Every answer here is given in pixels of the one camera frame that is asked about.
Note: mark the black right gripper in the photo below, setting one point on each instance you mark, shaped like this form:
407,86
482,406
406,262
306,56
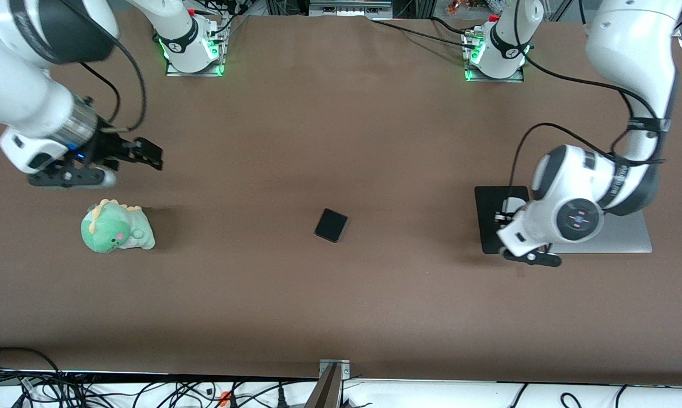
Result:
106,148

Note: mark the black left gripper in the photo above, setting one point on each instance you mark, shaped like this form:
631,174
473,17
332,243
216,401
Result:
506,216

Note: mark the white computer mouse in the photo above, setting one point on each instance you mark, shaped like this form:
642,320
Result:
514,204

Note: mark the small black square box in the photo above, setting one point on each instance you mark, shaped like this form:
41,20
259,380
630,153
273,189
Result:
331,225

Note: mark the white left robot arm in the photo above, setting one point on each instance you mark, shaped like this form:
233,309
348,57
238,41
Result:
630,51

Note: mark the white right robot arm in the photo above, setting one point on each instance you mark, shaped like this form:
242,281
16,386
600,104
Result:
12,85

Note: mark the black mouse pad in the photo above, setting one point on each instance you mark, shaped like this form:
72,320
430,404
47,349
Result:
488,226

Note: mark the clear tape piece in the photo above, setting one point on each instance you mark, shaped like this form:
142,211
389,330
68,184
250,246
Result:
521,272

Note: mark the green dinosaur plush toy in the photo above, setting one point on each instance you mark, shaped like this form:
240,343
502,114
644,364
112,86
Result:
111,229

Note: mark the silver closed laptop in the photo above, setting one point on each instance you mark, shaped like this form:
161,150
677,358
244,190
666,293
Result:
630,238

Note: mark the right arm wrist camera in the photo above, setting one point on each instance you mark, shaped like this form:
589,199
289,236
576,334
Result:
69,177

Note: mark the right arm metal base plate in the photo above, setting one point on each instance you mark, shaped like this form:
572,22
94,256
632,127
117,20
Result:
216,54

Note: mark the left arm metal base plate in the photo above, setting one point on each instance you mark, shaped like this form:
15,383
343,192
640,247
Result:
514,75

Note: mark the metal bracket with post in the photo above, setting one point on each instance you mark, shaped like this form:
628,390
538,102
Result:
333,368

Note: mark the grey metal frame box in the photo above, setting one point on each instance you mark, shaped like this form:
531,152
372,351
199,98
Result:
349,7

